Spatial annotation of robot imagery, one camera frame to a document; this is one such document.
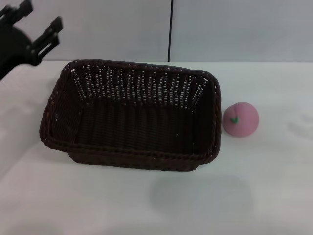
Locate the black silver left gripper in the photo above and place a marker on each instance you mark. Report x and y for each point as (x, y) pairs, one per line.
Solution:
(13, 49)

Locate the dark brown woven basket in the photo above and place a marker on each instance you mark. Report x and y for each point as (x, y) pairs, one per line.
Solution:
(139, 129)

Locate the pink toy peach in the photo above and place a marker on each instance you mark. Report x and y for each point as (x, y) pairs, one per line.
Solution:
(242, 121)

